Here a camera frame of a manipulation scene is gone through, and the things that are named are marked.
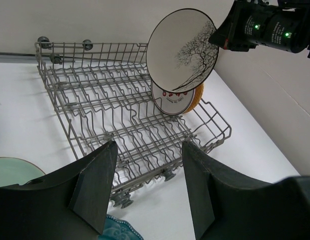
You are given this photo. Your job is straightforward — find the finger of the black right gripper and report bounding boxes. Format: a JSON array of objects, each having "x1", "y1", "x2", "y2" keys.
[{"x1": 209, "y1": 18, "x2": 232, "y2": 49}]

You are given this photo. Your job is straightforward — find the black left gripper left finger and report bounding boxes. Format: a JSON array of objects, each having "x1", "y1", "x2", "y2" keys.
[{"x1": 0, "y1": 141, "x2": 118, "y2": 240}]

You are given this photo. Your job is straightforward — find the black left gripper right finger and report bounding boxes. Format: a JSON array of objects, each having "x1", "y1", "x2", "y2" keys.
[{"x1": 182, "y1": 141, "x2": 310, "y2": 240}]

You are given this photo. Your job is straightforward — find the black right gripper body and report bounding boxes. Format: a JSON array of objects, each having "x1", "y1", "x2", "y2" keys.
[{"x1": 228, "y1": 0, "x2": 310, "y2": 59}]

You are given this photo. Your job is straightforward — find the cream plate tree drawing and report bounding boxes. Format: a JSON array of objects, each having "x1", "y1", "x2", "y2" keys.
[{"x1": 146, "y1": 8, "x2": 219, "y2": 93}]

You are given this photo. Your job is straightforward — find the teal scalloped plate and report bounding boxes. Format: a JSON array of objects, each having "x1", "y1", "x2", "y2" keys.
[{"x1": 98, "y1": 214, "x2": 144, "y2": 240}]

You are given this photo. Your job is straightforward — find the woven-pattern orange plate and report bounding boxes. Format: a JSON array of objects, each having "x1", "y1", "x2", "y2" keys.
[{"x1": 184, "y1": 83, "x2": 204, "y2": 114}]

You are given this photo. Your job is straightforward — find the light green plate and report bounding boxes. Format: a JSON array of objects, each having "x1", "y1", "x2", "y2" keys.
[{"x1": 0, "y1": 157, "x2": 45, "y2": 187}]

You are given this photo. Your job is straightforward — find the white plate red characters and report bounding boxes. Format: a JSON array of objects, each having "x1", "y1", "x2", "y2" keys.
[{"x1": 151, "y1": 82, "x2": 195, "y2": 116}]

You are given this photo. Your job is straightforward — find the grey wire dish rack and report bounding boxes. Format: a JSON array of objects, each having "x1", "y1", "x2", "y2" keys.
[{"x1": 35, "y1": 36, "x2": 232, "y2": 208}]

